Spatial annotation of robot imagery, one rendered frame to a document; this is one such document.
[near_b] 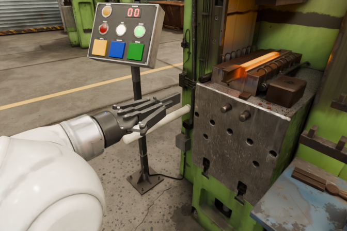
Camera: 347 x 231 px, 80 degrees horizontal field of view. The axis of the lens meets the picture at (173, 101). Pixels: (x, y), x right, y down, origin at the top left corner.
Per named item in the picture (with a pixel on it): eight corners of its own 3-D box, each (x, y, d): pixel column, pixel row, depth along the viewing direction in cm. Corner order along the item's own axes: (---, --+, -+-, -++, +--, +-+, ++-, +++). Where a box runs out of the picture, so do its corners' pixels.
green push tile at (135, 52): (140, 60, 93) (143, 44, 93) (126, 58, 95) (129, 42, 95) (142, 61, 95) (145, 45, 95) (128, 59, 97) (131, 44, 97)
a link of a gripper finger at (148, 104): (121, 128, 48) (117, 126, 49) (158, 111, 55) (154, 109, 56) (119, 113, 46) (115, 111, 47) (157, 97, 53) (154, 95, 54)
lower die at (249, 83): (254, 96, 75) (259, 75, 71) (210, 81, 88) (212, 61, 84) (297, 69, 101) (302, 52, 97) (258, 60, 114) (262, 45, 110)
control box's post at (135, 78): (144, 182, 154) (130, 30, 103) (141, 179, 156) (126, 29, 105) (148, 179, 156) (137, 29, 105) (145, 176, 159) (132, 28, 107)
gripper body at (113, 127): (91, 137, 48) (126, 122, 53) (109, 157, 42) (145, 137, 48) (84, 109, 44) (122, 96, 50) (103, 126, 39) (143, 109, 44)
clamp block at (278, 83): (289, 109, 68) (295, 91, 65) (264, 100, 73) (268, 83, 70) (302, 97, 75) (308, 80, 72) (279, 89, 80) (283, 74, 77)
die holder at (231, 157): (260, 212, 84) (290, 119, 63) (190, 161, 108) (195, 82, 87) (308, 148, 117) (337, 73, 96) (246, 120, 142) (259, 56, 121)
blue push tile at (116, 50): (121, 58, 96) (124, 42, 96) (108, 56, 98) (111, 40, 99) (123, 58, 98) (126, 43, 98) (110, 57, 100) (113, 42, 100)
